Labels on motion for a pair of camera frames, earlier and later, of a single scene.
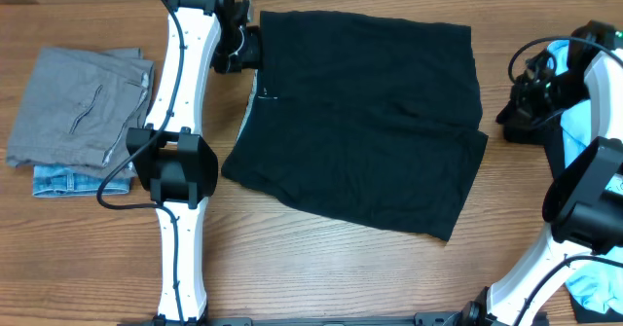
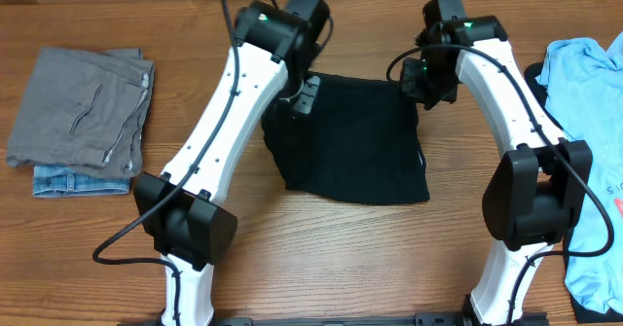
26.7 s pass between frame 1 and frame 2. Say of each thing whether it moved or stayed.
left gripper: moved
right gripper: moved
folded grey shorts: stayed
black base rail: stayed
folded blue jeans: stayed
